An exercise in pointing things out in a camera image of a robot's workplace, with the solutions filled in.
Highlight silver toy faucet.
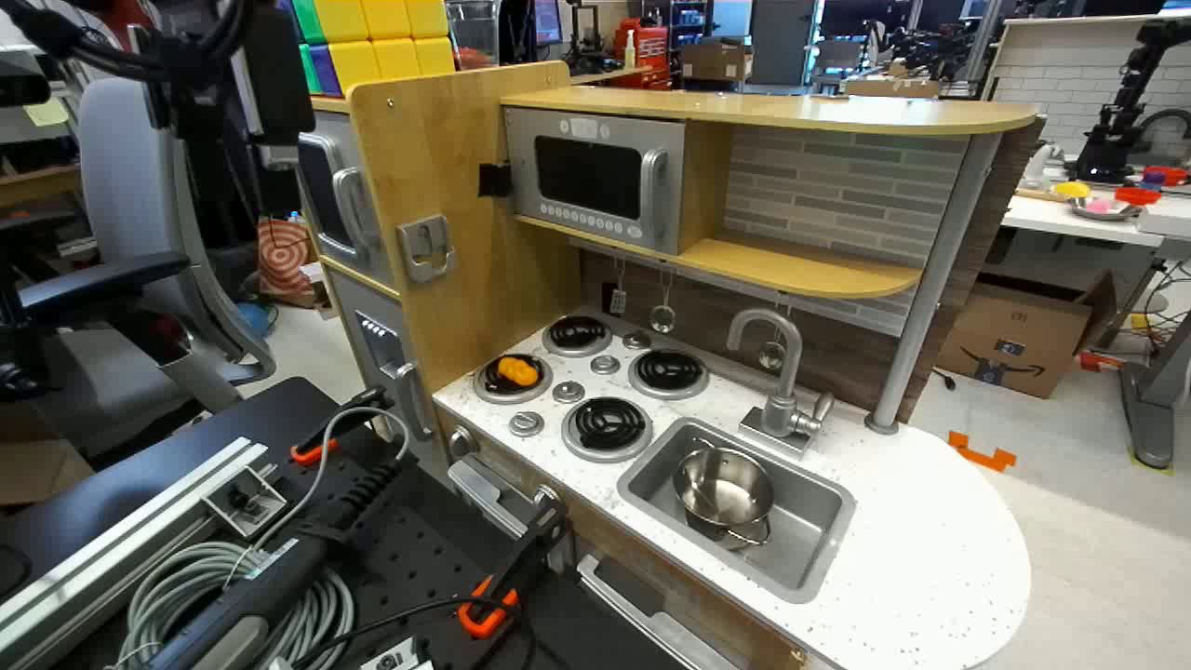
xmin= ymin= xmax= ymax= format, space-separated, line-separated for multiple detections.
xmin=723 ymin=307 xmax=837 ymax=452

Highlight grey toy fridge door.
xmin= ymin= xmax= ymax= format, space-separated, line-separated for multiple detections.
xmin=293 ymin=131 xmax=392 ymax=283

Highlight grey kitchen support post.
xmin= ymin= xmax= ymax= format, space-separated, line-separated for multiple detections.
xmin=865 ymin=131 xmax=1005 ymax=437

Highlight target print bag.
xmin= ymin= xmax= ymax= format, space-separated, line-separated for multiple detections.
xmin=254 ymin=211 xmax=322 ymax=302

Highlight green toy block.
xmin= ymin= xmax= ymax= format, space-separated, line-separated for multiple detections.
xmin=289 ymin=0 xmax=330 ymax=49

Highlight orange toy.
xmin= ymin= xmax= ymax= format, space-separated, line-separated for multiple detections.
xmin=495 ymin=354 xmax=542 ymax=392

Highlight black latch block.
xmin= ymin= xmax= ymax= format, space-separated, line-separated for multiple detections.
xmin=475 ymin=160 xmax=516 ymax=202

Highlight cardboard box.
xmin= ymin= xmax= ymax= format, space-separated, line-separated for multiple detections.
xmin=934 ymin=272 xmax=1121 ymax=402

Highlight blue toy block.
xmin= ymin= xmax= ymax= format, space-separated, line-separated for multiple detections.
xmin=296 ymin=41 xmax=347 ymax=102

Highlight black coil stove burner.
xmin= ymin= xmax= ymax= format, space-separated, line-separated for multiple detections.
xmin=472 ymin=350 xmax=553 ymax=405
xmin=629 ymin=348 xmax=714 ymax=402
xmin=541 ymin=314 xmax=616 ymax=360
xmin=558 ymin=394 xmax=659 ymax=467

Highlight grey fridge door handle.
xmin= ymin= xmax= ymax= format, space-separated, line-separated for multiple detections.
xmin=327 ymin=163 xmax=383 ymax=261

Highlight aluminium extrusion rail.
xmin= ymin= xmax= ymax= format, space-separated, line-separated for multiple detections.
xmin=0 ymin=437 xmax=271 ymax=662

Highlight grey toy microwave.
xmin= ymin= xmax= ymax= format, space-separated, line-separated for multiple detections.
xmin=503 ymin=109 xmax=688 ymax=258

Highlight wooden toy play kitchen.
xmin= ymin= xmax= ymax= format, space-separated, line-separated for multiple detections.
xmin=293 ymin=60 xmax=1047 ymax=670

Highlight white desk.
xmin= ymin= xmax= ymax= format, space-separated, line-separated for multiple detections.
xmin=996 ymin=181 xmax=1191 ymax=252

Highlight grey toy sink basin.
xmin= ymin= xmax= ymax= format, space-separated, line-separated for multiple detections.
xmin=613 ymin=416 xmax=860 ymax=606

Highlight grey coiled cable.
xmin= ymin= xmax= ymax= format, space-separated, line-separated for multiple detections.
xmin=115 ymin=535 xmax=358 ymax=670

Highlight hanging metal utensil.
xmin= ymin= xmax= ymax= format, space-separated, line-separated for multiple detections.
xmin=647 ymin=272 xmax=682 ymax=338

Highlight grey latch plate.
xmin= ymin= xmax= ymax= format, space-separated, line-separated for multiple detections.
xmin=394 ymin=211 xmax=453 ymax=288

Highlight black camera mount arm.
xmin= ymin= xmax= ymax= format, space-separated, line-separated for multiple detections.
xmin=1068 ymin=15 xmax=1191 ymax=185

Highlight orange floor bracket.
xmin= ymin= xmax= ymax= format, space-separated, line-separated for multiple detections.
xmin=945 ymin=428 xmax=1020 ymax=475

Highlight grey office chair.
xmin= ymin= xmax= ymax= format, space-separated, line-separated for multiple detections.
xmin=0 ymin=72 xmax=280 ymax=422

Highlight small metal pot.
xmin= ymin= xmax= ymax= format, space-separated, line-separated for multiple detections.
xmin=671 ymin=442 xmax=779 ymax=554

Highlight orange clamp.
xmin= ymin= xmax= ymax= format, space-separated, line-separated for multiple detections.
xmin=286 ymin=431 xmax=347 ymax=472
xmin=453 ymin=573 xmax=523 ymax=644

